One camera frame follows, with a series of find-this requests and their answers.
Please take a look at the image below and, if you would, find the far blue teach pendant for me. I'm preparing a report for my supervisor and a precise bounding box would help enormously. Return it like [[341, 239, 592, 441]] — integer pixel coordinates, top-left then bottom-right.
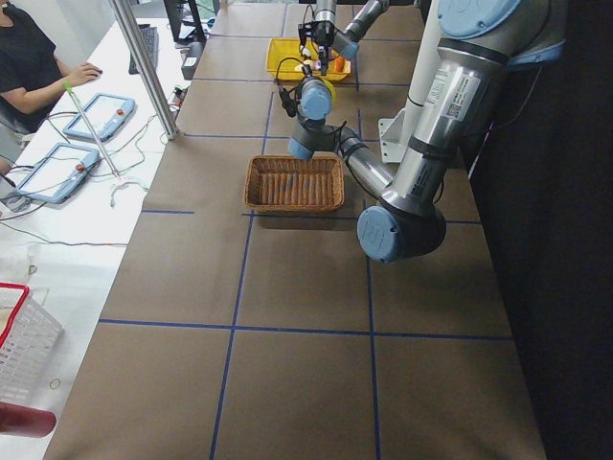
[[62, 93, 136, 142]]

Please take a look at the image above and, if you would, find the white plastic crate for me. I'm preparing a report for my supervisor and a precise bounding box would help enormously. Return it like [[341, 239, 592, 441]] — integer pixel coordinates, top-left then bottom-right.
[[1, 283, 63, 404]]

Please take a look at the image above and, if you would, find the black keyboard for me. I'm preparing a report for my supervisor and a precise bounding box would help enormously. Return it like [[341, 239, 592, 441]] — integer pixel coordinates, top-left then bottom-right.
[[128, 24, 159, 75]]

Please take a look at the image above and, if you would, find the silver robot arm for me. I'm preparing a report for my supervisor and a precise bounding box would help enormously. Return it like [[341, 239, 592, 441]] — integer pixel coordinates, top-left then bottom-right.
[[304, 0, 391, 76], [288, 1, 568, 263]]

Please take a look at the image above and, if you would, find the yellow woven basket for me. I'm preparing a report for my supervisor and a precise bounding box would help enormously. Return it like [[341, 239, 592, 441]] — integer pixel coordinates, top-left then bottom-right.
[[266, 37, 352, 81]]

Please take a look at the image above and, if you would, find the white pedestal column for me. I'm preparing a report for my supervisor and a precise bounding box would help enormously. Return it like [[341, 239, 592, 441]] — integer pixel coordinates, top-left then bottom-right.
[[378, 19, 442, 164]]

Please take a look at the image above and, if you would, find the aluminium frame post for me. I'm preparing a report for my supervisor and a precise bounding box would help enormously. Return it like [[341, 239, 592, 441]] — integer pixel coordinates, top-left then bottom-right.
[[109, 0, 179, 141]]

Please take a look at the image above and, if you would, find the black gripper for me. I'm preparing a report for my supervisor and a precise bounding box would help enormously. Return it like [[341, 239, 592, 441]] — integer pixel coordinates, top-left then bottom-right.
[[311, 20, 336, 76]]

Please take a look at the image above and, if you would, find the red cylinder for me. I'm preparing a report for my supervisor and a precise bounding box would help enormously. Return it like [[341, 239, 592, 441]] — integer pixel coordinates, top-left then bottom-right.
[[1, 402, 57, 438]]

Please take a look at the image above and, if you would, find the near blue teach pendant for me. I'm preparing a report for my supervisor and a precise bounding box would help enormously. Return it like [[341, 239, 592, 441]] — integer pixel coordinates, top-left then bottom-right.
[[17, 143, 101, 204]]

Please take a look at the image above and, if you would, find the black rectangular box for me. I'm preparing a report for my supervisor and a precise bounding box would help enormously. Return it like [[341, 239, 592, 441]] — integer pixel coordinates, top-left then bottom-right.
[[181, 41, 205, 81]]

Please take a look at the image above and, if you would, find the brown wicker basket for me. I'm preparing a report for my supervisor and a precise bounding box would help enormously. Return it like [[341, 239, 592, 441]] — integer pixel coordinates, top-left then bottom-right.
[[243, 155, 345, 213]]

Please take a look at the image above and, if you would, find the seated person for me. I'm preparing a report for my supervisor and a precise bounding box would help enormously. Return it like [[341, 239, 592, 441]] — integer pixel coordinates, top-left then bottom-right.
[[0, 0, 104, 173]]

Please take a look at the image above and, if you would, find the metal rod green tip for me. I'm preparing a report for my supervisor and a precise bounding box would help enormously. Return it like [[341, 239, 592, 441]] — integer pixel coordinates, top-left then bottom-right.
[[63, 80, 121, 180]]

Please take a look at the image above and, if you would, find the yellow tape roll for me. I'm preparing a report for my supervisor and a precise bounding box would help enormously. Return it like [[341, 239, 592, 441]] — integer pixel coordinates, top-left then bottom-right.
[[321, 78, 337, 106]]

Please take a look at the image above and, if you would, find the orange toy carrot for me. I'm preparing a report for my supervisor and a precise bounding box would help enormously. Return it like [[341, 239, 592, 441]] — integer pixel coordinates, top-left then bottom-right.
[[331, 56, 346, 73]]

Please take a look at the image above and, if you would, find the blue teach pendant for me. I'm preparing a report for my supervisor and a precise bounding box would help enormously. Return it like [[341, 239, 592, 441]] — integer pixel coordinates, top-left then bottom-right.
[[17, 143, 101, 204], [62, 93, 136, 142]]

